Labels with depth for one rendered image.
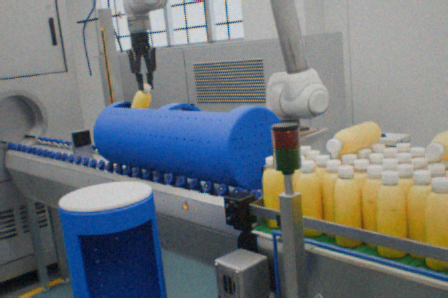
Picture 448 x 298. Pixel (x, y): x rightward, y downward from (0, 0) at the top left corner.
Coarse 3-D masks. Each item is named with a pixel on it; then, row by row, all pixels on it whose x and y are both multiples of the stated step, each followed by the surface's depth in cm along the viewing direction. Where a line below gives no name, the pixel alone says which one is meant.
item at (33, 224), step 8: (24, 200) 324; (32, 200) 324; (32, 208) 325; (32, 216) 325; (32, 224) 326; (32, 232) 326; (32, 240) 329; (40, 240) 330; (40, 248) 331; (40, 256) 331; (40, 264) 332; (40, 272) 332; (40, 280) 334; (48, 280) 336; (48, 288) 338
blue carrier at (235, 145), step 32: (96, 128) 228; (128, 128) 209; (160, 128) 194; (192, 128) 180; (224, 128) 169; (256, 128) 174; (128, 160) 216; (160, 160) 196; (192, 160) 181; (224, 160) 168; (256, 160) 175
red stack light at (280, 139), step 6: (276, 132) 114; (282, 132) 114; (288, 132) 113; (294, 132) 114; (276, 138) 115; (282, 138) 114; (288, 138) 114; (294, 138) 114; (276, 144) 115; (282, 144) 114; (288, 144) 114; (294, 144) 114; (300, 144) 116
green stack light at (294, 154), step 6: (276, 150) 115; (282, 150) 115; (288, 150) 114; (294, 150) 115; (300, 150) 116; (276, 156) 116; (282, 156) 115; (288, 156) 114; (294, 156) 115; (300, 156) 116; (276, 162) 116; (282, 162) 115; (288, 162) 115; (294, 162) 115; (300, 162) 116; (276, 168) 117; (282, 168) 115; (288, 168) 115; (294, 168) 115
